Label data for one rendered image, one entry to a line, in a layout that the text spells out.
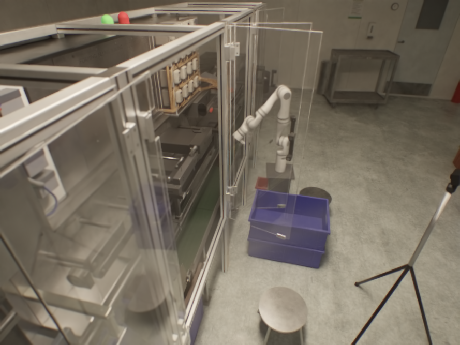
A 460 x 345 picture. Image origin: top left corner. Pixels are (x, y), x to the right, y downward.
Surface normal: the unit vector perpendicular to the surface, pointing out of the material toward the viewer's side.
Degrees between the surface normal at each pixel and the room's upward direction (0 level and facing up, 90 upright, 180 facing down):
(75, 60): 90
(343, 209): 0
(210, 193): 2
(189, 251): 2
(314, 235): 90
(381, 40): 90
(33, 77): 90
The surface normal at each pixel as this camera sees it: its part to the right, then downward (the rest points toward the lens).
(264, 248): -0.24, 0.54
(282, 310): 0.00, -0.83
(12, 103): 0.98, 0.12
